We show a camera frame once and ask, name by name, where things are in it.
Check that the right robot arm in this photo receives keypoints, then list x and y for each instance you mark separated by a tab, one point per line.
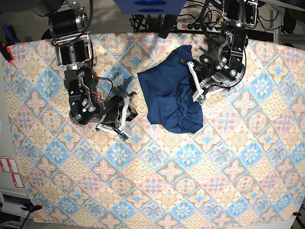
70	34

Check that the patterned tablecloth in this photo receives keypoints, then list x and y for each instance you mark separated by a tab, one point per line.
246	166

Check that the white red stickers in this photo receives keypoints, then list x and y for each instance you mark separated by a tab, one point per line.
8	165

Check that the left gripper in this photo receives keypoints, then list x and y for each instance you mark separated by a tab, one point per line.
202	82

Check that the blue long-sleeve shirt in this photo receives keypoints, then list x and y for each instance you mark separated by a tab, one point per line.
168	94

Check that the white power strip red switch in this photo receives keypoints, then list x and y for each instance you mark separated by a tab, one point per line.
188	26

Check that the clamp lower right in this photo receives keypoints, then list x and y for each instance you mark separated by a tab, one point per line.
298	214

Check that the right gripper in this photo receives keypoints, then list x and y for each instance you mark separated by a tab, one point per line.
117	112

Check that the orange black clamp upper left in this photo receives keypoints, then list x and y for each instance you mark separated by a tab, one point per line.
6	52

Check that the blue box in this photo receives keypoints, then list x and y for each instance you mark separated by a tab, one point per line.
167	7

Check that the clamp lower left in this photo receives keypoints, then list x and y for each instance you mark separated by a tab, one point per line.
30	208

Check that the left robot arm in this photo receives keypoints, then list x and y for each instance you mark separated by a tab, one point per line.
225	71

